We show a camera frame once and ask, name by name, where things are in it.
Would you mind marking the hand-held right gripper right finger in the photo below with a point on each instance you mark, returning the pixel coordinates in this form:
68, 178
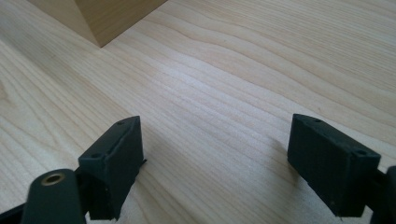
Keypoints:
330, 168

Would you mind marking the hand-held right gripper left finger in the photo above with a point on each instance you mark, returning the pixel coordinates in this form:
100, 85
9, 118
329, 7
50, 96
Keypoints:
113, 168

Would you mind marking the light wooden box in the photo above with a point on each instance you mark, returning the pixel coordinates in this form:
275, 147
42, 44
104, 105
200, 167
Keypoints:
102, 18

